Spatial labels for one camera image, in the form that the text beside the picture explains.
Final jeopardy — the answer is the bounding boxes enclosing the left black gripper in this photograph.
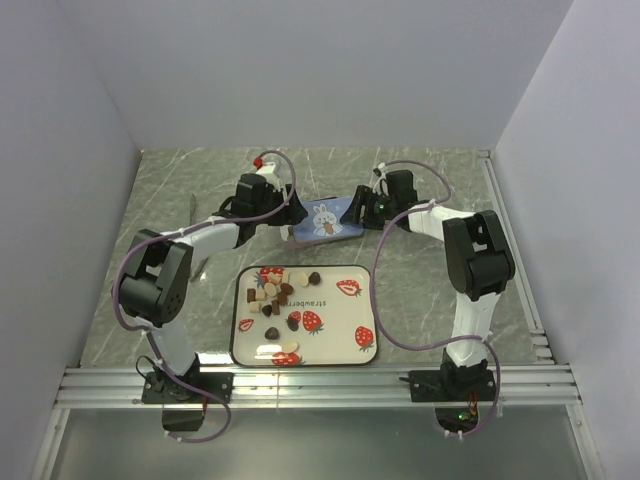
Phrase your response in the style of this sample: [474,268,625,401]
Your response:
[253,184,308,226]

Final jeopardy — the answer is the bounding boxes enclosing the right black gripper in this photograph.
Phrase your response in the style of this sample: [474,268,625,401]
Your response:
[339,185,397,231]

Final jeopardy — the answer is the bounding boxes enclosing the silver tin lid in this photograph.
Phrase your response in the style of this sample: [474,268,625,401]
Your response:
[291,197,364,244]

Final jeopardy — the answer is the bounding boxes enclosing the silver rectangular tin box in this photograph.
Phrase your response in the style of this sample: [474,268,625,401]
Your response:
[280,226,364,250]

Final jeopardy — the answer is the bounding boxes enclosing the metal serving tongs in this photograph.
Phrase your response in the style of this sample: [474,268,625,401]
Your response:
[187,193,211,281]

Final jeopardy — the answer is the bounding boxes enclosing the dark heart chocolate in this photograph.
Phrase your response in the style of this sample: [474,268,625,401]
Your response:
[264,327,281,341]

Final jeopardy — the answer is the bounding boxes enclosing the white oval chocolate front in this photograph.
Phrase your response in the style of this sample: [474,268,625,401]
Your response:
[281,341,299,354]

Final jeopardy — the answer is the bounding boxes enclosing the white oval chocolate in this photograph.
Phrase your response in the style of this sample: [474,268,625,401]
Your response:
[264,283,278,297]
[281,341,299,354]

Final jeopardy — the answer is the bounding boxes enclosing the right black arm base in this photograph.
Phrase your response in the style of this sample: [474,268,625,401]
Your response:
[401,363,499,439]

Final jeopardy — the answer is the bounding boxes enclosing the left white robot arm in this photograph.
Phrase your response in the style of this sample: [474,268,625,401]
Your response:
[112,173,307,402]

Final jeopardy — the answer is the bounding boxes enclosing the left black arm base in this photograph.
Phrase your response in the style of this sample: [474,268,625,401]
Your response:
[141,370,234,444]

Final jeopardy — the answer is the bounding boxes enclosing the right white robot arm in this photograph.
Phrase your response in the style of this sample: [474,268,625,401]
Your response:
[341,163,516,399]

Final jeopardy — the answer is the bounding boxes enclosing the dark round chocolate right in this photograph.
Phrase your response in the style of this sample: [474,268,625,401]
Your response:
[309,272,321,286]

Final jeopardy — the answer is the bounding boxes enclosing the white oval chocolate centre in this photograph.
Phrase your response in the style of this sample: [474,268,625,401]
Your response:
[264,283,278,297]

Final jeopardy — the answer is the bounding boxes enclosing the brown round chocolate cup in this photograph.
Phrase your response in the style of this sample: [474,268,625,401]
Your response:
[280,283,294,295]

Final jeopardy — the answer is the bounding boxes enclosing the white strawberry pattern tray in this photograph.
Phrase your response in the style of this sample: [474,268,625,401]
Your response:
[230,265,378,368]

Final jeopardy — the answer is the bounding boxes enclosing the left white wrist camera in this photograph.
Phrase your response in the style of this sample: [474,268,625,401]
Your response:
[253,157,280,186]

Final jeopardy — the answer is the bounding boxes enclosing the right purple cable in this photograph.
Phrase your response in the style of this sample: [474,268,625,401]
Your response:
[369,159,502,441]

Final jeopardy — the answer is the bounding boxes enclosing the purple cable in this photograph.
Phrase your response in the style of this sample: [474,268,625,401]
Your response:
[110,149,297,445]
[369,159,502,441]

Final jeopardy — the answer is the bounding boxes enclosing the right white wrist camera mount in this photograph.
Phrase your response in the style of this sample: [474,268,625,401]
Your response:
[373,162,388,180]

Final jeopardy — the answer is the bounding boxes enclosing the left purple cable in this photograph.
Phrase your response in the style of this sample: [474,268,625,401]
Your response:
[110,149,297,445]

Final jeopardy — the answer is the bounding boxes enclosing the aluminium frame rail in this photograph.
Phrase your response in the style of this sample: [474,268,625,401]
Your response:
[54,364,582,410]

